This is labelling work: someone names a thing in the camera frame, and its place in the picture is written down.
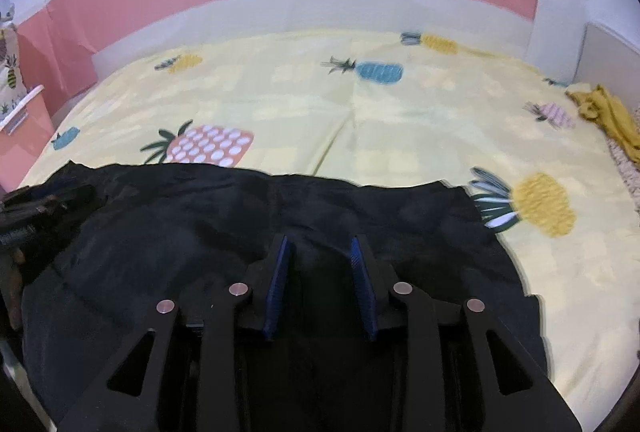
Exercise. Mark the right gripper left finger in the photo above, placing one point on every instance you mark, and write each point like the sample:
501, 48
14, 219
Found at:
254, 303

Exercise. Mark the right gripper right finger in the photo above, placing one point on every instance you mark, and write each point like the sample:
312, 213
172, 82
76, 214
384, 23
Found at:
387, 303

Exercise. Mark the black large garment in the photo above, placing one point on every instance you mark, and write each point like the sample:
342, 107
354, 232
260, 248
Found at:
185, 231

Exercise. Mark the person's left hand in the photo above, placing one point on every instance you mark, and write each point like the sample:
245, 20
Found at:
12, 285

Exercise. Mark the pink bedside cabinet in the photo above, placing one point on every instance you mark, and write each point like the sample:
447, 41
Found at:
25, 131

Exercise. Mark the pineapple print storage bag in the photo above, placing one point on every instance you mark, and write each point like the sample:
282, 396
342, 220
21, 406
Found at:
12, 88

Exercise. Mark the yellow pineapple print bedsheet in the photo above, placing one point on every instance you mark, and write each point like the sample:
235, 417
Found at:
364, 108

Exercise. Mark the pink speckled blanket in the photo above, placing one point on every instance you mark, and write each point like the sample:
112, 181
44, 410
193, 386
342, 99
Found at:
628, 169

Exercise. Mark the mustard yellow crumpled cloth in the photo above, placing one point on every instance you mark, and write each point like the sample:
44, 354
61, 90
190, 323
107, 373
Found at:
608, 112

